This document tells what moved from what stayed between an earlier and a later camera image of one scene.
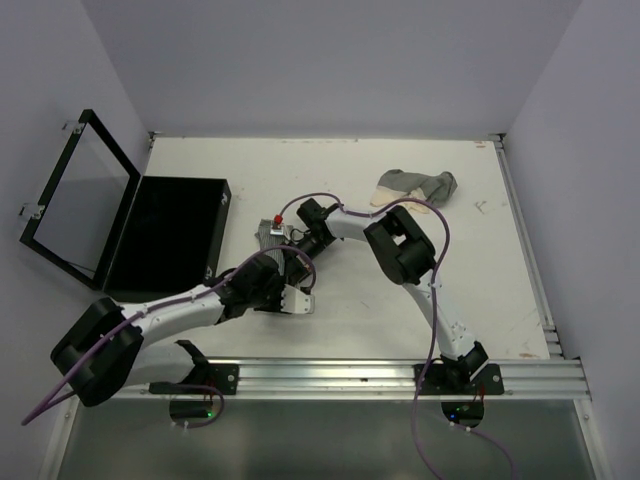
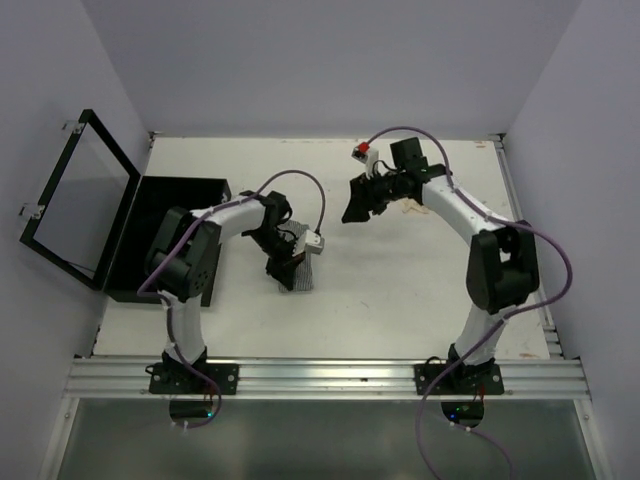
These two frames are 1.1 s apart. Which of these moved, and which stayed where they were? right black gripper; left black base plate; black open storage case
Moved: right black gripper
Stayed: left black base plate; black open storage case
